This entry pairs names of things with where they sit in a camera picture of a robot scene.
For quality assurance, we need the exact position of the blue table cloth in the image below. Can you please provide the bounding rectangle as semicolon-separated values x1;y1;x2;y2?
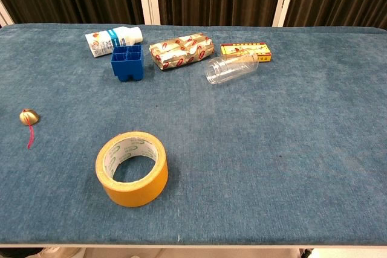
0;23;387;246

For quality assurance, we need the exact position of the clear plastic jar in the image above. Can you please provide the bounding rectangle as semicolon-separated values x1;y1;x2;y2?
203;51;260;85

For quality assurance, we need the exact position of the white blue-labelled bottle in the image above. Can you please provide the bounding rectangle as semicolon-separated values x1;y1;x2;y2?
85;26;143;59

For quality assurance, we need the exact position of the small golden bell red string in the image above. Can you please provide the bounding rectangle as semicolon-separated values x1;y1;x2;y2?
19;108;40;150

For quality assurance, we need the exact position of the yellow red small carton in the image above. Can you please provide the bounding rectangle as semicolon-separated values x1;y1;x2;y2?
220;42;272;63

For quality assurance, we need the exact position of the yellow tape roll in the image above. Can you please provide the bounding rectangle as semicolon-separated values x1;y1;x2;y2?
95;131;169;208

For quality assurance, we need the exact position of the crumpled gold foil snack package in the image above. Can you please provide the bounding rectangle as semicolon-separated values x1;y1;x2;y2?
149;33;216;71

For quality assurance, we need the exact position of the blue plastic divided box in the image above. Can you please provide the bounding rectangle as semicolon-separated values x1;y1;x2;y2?
111;44;146;82

